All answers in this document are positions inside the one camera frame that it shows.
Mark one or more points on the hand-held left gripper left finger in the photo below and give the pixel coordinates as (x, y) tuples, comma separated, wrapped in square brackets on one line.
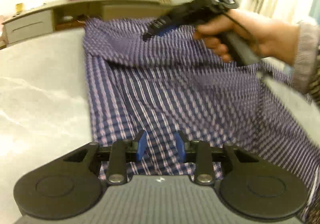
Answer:
[(142, 144)]

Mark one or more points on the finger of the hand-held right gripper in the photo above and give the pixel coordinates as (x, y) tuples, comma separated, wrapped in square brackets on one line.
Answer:
[(162, 28)]

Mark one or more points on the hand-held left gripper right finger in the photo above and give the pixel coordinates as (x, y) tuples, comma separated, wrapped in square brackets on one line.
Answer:
[(180, 145)]

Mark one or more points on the blue plaid shirt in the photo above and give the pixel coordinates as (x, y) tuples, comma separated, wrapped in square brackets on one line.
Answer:
[(162, 84)]

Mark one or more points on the person's right forearm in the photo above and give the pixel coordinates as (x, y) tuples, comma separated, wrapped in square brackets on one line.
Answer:
[(307, 51)]

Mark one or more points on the person's right hand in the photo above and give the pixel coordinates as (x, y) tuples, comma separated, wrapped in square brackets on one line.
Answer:
[(270, 36)]

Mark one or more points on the blue curtain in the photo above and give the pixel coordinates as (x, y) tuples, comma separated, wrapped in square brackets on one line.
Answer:
[(315, 7)]

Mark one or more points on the long grey media cabinet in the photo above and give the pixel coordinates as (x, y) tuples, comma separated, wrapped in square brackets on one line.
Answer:
[(27, 28)]

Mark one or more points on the person's patterned top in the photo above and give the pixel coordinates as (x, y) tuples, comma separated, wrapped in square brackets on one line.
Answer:
[(315, 89)]

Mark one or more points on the yellow glass cup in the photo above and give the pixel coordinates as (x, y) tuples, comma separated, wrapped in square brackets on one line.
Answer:
[(19, 8)]

